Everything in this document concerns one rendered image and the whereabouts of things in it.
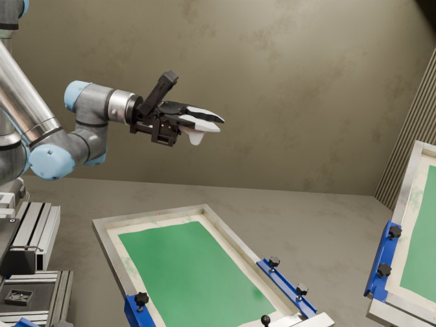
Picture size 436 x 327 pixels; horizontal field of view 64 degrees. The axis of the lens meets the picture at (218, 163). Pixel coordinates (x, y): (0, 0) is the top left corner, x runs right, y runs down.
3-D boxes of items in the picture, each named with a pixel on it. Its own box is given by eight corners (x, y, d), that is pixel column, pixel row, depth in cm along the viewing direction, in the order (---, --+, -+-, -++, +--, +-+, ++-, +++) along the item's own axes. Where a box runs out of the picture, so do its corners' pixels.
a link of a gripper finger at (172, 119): (200, 125, 78) (167, 113, 80) (202, 118, 77) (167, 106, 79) (191, 132, 74) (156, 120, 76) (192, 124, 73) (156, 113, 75)
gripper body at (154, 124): (184, 135, 85) (137, 123, 86) (189, 102, 81) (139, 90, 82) (174, 148, 79) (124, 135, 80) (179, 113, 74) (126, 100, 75)
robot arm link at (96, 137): (58, 167, 81) (59, 122, 77) (83, 152, 91) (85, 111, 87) (89, 175, 80) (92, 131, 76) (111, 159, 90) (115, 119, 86)
